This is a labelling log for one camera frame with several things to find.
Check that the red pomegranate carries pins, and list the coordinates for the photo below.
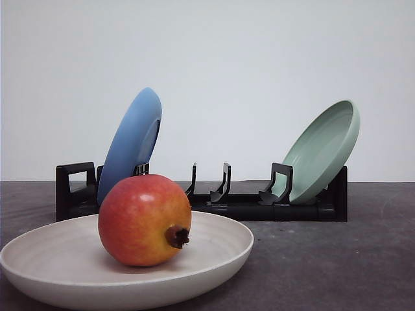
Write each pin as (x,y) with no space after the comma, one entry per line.
(144,220)

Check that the white plate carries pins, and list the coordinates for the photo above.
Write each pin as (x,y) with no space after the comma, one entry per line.
(66,260)

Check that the blue plate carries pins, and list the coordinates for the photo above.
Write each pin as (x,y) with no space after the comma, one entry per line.
(131,141)

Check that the green plate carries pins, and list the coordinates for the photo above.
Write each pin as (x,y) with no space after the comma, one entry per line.
(321,153)

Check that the black plastic dish rack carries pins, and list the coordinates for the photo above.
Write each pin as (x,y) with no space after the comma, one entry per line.
(77,196)

